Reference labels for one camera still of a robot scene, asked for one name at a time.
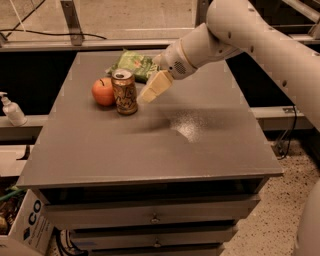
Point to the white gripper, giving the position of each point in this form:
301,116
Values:
176,61

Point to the orange soda can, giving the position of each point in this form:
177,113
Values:
125,93

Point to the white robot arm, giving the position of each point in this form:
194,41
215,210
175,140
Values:
235,26

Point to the red orange apple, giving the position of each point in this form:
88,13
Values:
102,92

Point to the green chip bag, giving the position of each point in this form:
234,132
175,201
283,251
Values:
141,65

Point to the grey drawer cabinet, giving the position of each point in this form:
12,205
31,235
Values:
173,179

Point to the white pump bottle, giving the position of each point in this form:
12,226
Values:
12,110

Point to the white cardboard box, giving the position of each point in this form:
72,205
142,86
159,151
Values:
31,231

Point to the metal railing frame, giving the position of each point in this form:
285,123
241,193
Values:
82,25

